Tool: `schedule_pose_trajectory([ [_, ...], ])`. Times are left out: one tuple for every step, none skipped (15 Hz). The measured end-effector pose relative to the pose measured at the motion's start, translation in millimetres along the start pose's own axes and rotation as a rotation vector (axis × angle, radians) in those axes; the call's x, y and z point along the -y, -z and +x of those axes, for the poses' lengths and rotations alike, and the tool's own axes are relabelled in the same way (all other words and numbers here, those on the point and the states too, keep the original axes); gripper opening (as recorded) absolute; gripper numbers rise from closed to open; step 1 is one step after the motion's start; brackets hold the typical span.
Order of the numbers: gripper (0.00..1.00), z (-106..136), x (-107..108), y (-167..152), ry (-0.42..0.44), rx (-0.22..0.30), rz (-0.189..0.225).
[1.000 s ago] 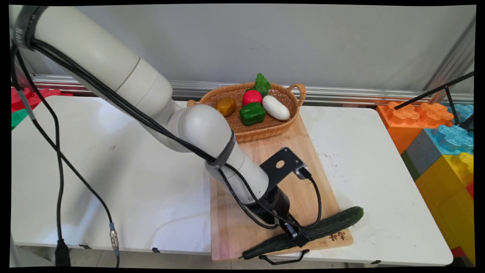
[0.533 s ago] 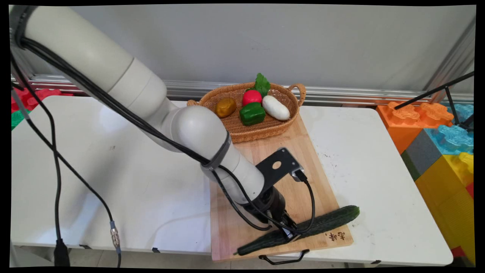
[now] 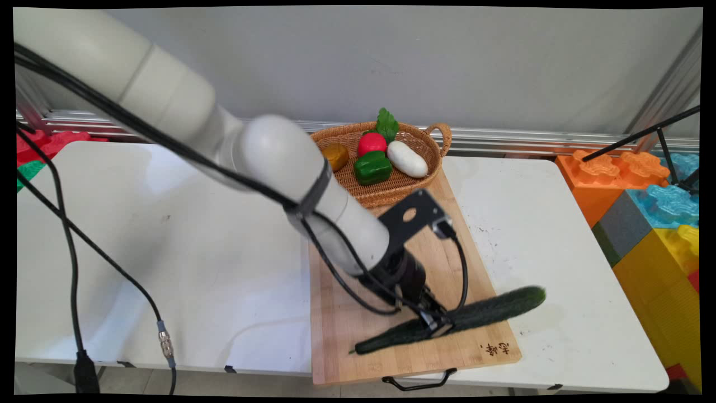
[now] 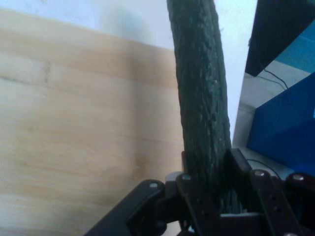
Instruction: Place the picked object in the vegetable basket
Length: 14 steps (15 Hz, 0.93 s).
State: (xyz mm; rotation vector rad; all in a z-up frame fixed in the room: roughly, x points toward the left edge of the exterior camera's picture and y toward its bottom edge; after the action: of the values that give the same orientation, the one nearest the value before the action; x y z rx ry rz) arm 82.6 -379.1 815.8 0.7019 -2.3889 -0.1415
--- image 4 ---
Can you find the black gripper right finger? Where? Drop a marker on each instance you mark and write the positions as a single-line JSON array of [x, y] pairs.
[[270, 201]]

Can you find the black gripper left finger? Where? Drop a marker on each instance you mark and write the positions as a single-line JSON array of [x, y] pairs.
[[152, 196]]

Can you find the dark green cucumber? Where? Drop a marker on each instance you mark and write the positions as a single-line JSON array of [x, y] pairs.
[[201, 86]]

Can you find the dark blue box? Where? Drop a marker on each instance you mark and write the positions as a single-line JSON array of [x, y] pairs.
[[285, 127]]

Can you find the wooden cutting board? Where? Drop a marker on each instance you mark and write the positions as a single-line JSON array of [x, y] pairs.
[[73, 127]]

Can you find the dark monitor panel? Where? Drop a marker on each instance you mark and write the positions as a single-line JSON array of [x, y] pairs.
[[273, 32]]

